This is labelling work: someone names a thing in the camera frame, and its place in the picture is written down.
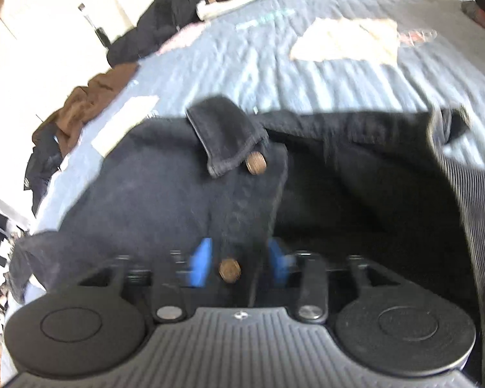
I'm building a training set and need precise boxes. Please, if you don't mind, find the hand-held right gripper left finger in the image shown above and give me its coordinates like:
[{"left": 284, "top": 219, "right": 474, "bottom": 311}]
[{"left": 78, "top": 238, "right": 214, "bottom": 325}]

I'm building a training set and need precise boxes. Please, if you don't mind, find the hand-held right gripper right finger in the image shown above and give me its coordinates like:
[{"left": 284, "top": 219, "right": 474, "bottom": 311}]
[{"left": 267, "top": 238, "right": 383, "bottom": 325}]

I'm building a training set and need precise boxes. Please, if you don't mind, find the black denim jacket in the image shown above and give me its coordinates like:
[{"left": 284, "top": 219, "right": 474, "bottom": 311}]
[{"left": 9, "top": 95, "right": 485, "bottom": 388}]

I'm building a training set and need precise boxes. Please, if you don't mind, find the blue printed quilt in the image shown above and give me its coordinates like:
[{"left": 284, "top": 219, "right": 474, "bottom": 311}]
[{"left": 0, "top": 0, "right": 485, "bottom": 377}]

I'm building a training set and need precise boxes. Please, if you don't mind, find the black jacket with diamond patch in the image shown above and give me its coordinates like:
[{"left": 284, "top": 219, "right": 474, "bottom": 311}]
[{"left": 22, "top": 123, "right": 72, "bottom": 217}]

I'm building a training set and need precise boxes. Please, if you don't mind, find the brown crumpled garment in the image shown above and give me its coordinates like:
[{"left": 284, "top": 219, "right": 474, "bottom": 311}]
[{"left": 32, "top": 62, "right": 140, "bottom": 156}]

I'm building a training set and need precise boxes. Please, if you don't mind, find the black crumpled coat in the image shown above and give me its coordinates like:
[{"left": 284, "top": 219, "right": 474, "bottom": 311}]
[{"left": 106, "top": 0, "right": 211, "bottom": 68}]

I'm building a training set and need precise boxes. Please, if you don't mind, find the black hair brush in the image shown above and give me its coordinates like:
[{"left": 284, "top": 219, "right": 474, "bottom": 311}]
[{"left": 78, "top": 3, "right": 111, "bottom": 48}]

